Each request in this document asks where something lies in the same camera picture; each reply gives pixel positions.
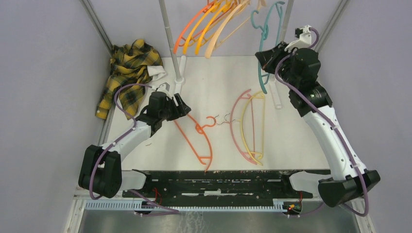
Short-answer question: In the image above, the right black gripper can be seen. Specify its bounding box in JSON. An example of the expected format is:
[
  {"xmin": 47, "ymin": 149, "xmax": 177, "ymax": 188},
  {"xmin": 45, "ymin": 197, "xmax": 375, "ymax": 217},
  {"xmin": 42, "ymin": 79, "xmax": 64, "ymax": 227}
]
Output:
[{"xmin": 256, "ymin": 41, "xmax": 299, "ymax": 89}]

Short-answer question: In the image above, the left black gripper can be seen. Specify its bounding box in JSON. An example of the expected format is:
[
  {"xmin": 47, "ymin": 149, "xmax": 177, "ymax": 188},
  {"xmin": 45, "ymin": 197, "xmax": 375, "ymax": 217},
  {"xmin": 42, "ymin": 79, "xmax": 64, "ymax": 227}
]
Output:
[{"xmin": 159, "ymin": 93, "xmax": 191, "ymax": 121}]

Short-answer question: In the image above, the orange hanger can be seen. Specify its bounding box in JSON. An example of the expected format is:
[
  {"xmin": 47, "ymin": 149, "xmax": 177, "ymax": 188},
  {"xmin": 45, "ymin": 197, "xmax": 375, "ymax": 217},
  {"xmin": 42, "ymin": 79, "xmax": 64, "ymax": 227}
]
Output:
[
  {"xmin": 174, "ymin": 115, "xmax": 217, "ymax": 173},
  {"xmin": 173, "ymin": 0, "xmax": 223, "ymax": 55}
]

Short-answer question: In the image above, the teal hanger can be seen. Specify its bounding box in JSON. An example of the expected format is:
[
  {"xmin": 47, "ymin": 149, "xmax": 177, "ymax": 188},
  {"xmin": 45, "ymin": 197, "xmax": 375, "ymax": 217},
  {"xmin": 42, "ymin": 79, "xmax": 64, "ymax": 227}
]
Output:
[{"xmin": 250, "ymin": 1, "xmax": 285, "ymax": 94}]

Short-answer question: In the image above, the amber yellow hanger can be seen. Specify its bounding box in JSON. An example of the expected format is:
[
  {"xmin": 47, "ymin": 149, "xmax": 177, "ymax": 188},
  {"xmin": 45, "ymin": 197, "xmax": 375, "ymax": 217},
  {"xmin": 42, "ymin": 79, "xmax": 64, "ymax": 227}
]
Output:
[{"xmin": 182, "ymin": 0, "xmax": 232, "ymax": 56}]

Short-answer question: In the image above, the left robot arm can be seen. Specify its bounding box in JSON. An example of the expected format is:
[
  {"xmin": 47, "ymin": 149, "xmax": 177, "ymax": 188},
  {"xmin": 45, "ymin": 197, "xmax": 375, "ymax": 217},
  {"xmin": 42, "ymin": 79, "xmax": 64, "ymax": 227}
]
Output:
[{"xmin": 78, "ymin": 91, "xmax": 191, "ymax": 200}]

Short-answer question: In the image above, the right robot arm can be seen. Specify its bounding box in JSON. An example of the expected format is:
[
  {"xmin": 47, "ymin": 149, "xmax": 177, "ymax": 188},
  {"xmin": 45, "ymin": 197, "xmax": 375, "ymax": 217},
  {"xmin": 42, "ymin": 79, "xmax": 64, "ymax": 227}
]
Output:
[{"xmin": 255, "ymin": 42, "xmax": 381, "ymax": 207}]

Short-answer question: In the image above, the left grey rack pole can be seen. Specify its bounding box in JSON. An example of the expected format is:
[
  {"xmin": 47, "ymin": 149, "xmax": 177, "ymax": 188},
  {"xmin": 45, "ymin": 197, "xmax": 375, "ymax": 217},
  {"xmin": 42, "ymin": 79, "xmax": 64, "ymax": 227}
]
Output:
[{"xmin": 158, "ymin": 0, "xmax": 184, "ymax": 84}]

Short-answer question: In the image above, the grey rack pole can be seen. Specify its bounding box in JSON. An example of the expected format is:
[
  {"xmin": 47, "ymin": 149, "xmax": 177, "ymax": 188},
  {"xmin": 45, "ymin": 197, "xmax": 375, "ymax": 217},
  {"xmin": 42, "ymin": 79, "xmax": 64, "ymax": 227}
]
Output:
[
  {"xmin": 277, "ymin": 0, "xmax": 295, "ymax": 42},
  {"xmin": 158, "ymin": 0, "xmax": 184, "ymax": 84}
]

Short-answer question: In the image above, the right grey rack pole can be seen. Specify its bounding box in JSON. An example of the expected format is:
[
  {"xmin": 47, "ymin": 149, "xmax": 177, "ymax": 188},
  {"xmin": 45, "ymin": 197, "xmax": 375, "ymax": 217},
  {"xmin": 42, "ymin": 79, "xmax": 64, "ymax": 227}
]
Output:
[{"xmin": 277, "ymin": 0, "xmax": 295, "ymax": 42}]

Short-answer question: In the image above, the yellow plaid shirt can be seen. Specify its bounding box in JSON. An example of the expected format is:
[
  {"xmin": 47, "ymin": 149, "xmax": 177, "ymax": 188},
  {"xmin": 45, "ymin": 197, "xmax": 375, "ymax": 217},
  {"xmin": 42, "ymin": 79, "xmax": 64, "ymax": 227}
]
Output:
[{"xmin": 95, "ymin": 39, "xmax": 164, "ymax": 119}]

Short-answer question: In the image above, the pink hanger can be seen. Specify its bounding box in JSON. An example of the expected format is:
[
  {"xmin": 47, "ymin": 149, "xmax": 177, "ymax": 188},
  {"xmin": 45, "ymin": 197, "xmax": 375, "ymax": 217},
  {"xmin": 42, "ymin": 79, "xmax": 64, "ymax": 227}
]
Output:
[{"xmin": 229, "ymin": 88, "xmax": 257, "ymax": 165}]

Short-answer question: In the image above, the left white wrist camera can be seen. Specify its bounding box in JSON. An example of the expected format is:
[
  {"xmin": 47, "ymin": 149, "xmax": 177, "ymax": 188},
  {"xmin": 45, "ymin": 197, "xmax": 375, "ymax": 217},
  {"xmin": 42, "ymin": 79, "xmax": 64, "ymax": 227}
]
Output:
[{"xmin": 152, "ymin": 82, "xmax": 170, "ymax": 96}]

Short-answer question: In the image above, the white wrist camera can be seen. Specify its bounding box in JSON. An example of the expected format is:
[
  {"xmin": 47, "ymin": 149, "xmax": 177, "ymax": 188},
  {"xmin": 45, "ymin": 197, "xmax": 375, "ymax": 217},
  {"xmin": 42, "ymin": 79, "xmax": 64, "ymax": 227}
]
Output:
[
  {"xmin": 152, "ymin": 82, "xmax": 170, "ymax": 96},
  {"xmin": 284, "ymin": 25, "xmax": 320, "ymax": 52}
]

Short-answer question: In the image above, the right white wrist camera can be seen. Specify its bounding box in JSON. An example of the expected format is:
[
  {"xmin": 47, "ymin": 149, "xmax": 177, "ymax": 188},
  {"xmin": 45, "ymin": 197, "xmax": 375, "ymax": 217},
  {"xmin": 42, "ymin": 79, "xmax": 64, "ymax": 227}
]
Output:
[{"xmin": 284, "ymin": 25, "xmax": 320, "ymax": 52}]

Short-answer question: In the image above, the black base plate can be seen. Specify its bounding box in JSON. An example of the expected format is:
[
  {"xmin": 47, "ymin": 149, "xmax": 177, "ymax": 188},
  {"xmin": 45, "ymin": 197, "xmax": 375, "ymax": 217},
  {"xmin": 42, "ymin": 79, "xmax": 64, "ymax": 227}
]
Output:
[{"xmin": 138, "ymin": 170, "xmax": 313, "ymax": 207}]

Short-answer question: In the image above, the white slotted cable duct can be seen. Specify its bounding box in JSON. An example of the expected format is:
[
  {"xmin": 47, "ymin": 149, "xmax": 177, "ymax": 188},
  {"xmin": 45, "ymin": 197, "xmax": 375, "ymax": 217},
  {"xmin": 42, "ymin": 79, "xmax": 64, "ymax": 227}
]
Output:
[{"xmin": 85, "ymin": 199, "xmax": 291, "ymax": 213}]

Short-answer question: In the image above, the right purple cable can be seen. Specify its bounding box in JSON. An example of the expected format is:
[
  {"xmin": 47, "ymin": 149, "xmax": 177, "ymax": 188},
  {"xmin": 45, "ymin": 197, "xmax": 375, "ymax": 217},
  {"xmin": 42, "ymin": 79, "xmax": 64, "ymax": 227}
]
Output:
[{"xmin": 274, "ymin": 26, "xmax": 370, "ymax": 217}]

